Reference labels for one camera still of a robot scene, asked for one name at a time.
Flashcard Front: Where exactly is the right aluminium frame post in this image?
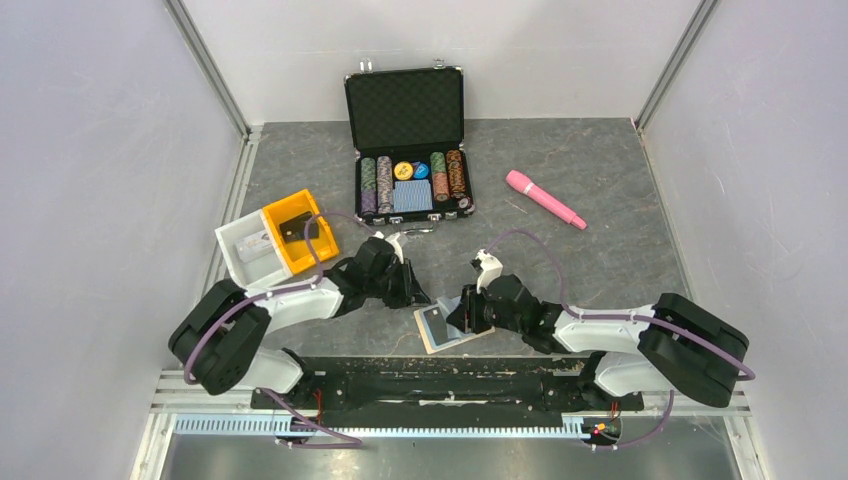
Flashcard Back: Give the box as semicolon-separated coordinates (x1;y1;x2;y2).
633;0;720;135

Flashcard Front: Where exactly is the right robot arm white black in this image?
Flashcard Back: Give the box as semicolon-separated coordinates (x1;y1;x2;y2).
446;275;753;408

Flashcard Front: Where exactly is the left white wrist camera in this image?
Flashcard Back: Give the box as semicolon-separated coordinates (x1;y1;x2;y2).
372;231;408;264

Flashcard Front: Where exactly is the green red chip stack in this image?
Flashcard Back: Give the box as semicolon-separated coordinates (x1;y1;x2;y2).
430;152;450;202

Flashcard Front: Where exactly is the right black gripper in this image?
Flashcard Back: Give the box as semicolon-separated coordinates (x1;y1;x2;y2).
446;280;525;334

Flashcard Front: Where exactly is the blue playing card deck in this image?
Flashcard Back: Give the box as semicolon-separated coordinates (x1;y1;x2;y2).
393;179;433;213

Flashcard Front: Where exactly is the pink cylindrical tool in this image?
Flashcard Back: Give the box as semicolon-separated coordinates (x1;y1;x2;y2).
505;170;587;230

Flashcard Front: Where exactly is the yellow plastic bin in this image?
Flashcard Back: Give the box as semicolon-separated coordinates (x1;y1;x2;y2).
261;189;340;275

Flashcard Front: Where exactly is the blue dealer button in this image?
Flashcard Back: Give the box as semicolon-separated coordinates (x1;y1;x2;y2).
413;162;430;180

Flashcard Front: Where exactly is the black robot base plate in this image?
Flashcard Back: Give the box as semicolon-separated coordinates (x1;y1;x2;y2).
281;356;644;429

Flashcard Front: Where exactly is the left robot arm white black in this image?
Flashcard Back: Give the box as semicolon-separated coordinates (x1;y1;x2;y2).
167;234;431;408

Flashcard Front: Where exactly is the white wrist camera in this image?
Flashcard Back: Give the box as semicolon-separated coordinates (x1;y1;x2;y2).
372;231;408;264
471;249;503;293

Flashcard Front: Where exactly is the aluminium frame post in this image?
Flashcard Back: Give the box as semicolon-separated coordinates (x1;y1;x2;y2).
163;0;251;138
633;0;720;135

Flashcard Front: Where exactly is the black poker chip case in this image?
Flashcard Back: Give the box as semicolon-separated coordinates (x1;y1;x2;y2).
344;64;476;226

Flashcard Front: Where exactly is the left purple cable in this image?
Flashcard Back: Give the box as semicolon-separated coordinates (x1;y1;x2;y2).
183;211;379;387

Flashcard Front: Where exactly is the black VIP card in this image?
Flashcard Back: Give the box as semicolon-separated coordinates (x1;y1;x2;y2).
278;211;320;244
422;306;449;343

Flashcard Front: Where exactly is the left aluminium frame post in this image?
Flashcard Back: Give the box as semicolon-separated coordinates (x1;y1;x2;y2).
163;0;251;138

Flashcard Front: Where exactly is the green purple chip stack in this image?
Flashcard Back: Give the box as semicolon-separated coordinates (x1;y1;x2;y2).
360;157;377;216

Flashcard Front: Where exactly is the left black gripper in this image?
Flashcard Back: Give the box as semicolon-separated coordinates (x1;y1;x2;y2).
366;258;431;309

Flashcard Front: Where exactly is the blue tan chip stack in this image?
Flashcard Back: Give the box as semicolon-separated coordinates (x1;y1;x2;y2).
376;156;394;214

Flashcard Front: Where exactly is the white VIP card in bin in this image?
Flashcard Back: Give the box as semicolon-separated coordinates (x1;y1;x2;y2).
235;232;273;263

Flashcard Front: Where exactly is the orange brown chip stack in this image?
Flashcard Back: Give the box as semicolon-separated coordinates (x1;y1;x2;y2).
446;149;470;209

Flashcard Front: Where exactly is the white plastic bin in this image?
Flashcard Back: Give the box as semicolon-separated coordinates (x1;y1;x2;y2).
215;210;293;289

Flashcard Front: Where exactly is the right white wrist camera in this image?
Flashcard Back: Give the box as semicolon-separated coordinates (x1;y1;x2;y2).
471;249;503;293

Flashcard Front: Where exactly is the white toothed cable rail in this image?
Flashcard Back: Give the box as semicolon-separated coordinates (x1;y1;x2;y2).
173;414;590;440

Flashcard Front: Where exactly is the yellow dealer button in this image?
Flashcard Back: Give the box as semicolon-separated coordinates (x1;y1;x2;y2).
393;161;416;181

